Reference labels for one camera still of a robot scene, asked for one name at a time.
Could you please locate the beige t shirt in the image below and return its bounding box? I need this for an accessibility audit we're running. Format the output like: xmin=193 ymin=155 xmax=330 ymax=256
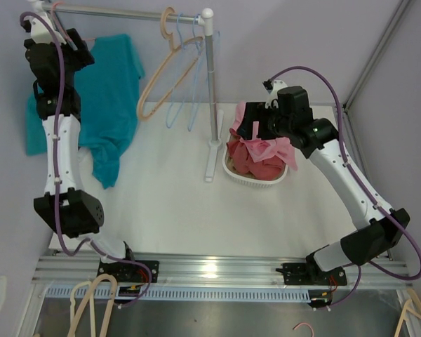
xmin=225 ymin=136 xmax=285 ymax=182

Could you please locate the light pink t shirt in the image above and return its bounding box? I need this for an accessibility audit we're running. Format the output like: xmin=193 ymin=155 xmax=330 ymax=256
xmin=227 ymin=102 xmax=298 ymax=180

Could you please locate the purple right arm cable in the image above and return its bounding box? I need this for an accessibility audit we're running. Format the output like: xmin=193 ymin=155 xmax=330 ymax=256
xmin=262 ymin=65 xmax=421 ymax=312

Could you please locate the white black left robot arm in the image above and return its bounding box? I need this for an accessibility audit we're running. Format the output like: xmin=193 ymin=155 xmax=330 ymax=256
xmin=24 ymin=29 xmax=143 ymax=282

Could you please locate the teal t shirt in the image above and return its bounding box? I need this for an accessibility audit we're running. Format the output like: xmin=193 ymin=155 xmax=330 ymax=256
xmin=24 ymin=33 xmax=145 ymax=190

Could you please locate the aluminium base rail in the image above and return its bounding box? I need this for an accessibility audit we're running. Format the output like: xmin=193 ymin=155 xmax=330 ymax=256
xmin=31 ymin=249 xmax=413 ymax=291

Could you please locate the beige hangers bottom left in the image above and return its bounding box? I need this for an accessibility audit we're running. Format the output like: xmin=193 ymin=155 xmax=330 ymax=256
xmin=67 ymin=274 xmax=117 ymax=337

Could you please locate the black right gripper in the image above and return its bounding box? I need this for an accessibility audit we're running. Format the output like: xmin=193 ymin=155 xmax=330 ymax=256
xmin=237 ymin=103 xmax=293 ymax=141

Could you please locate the white slotted cable duct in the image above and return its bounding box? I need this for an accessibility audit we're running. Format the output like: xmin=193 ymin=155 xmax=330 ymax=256
xmin=45 ymin=285 xmax=311 ymax=303

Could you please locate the beige wooden hanger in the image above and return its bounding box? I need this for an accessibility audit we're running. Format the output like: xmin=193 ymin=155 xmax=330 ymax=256
xmin=136 ymin=6 xmax=204 ymax=121

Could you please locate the pink wire hanger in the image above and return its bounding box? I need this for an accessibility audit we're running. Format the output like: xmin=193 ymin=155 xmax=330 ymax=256
xmin=50 ymin=1 xmax=95 ymax=47

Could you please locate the metal clothes rack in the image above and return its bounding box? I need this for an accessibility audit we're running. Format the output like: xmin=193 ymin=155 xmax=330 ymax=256
xmin=30 ymin=1 xmax=224 ymax=183

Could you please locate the white perforated plastic basket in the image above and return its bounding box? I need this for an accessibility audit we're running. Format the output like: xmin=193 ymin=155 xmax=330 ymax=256
xmin=222 ymin=145 xmax=288 ymax=188

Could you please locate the pink hanger on floor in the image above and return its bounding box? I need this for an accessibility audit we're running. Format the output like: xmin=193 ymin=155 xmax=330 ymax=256
xmin=292 ymin=322 xmax=315 ymax=337

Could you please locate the beige hanger bottom right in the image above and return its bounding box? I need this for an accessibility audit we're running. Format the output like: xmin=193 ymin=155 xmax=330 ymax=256
xmin=394 ymin=288 xmax=421 ymax=337

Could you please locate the coral red t shirt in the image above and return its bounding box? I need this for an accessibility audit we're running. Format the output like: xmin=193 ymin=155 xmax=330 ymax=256
xmin=238 ymin=138 xmax=286 ymax=164

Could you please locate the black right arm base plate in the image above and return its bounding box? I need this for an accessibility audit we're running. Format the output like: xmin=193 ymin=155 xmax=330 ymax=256
xmin=276 ymin=263 xmax=347 ymax=286

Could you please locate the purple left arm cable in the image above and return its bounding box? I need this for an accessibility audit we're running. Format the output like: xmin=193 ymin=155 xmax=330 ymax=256
xmin=19 ymin=11 xmax=152 ymax=309

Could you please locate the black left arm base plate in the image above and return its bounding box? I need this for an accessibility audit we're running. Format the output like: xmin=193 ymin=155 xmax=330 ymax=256
xmin=97 ymin=260 xmax=159 ymax=283

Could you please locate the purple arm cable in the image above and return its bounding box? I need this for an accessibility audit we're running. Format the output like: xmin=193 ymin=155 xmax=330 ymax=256
xmin=262 ymin=65 xmax=421 ymax=312
xmin=19 ymin=11 xmax=152 ymax=309

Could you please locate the aluminium frame post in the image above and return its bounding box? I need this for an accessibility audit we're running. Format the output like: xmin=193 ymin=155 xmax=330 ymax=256
xmin=343 ymin=0 xmax=414 ymax=114

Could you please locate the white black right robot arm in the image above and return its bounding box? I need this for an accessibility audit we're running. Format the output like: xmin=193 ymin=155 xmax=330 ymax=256
xmin=236 ymin=86 xmax=410 ymax=284

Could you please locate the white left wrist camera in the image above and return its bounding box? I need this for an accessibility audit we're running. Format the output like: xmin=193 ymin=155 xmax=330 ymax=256
xmin=20 ymin=11 xmax=67 ymax=44

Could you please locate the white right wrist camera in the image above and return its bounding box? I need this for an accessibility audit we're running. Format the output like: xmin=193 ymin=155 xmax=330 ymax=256
xmin=262 ymin=79 xmax=288 ymax=109

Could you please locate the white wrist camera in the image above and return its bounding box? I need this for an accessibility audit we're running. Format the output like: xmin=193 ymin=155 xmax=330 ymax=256
xmin=20 ymin=11 xmax=67 ymax=44
xmin=262 ymin=79 xmax=288 ymax=109

